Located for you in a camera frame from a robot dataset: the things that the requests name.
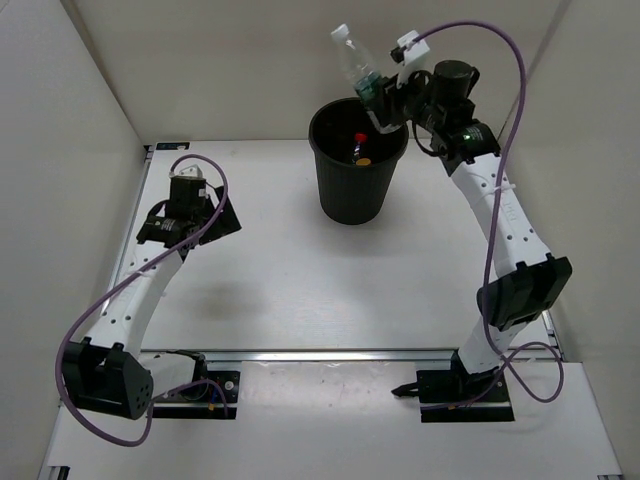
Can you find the clear bottle green label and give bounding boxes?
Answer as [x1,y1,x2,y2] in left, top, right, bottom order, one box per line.
[331,24,383,110]

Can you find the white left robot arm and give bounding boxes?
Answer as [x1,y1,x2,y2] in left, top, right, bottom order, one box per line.
[56,173,241,420]

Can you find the black plastic waste bin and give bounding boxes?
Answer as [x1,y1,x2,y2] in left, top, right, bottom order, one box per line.
[308,98,409,225]

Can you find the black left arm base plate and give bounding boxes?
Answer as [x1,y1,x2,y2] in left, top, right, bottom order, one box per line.
[153,363,241,420]

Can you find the left blue table sticker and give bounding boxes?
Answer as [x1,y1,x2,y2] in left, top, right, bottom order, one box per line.
[155,142,190,151]

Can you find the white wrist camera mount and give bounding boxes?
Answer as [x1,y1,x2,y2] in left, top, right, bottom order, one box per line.
[390,30,430,89]
[169,164,204,181]

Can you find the clear bottle red label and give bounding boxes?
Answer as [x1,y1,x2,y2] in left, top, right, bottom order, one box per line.
[350,132,368,165]

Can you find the blue table sticker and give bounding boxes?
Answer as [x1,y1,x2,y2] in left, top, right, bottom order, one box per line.
[155,142,190,151]
[453,138,485,151]

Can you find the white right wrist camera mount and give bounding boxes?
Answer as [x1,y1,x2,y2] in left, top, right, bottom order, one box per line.
[390,30,430,89]

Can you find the aluminium front table rail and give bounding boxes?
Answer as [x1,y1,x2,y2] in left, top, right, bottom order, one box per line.
[89,347,556,365]

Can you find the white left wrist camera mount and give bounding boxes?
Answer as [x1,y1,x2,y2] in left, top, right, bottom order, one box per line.
[169,164,204,181]

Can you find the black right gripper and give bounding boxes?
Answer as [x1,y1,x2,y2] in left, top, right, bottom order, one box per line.
[373,63,446,134]

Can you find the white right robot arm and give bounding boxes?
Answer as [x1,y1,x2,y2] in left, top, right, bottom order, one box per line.
[367,60,572,409]

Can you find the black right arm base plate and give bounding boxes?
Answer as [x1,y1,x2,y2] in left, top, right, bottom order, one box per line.
[416,370,515,424]

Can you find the right blue table sticker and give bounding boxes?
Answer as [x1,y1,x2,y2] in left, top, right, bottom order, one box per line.
[453,138,485,151]

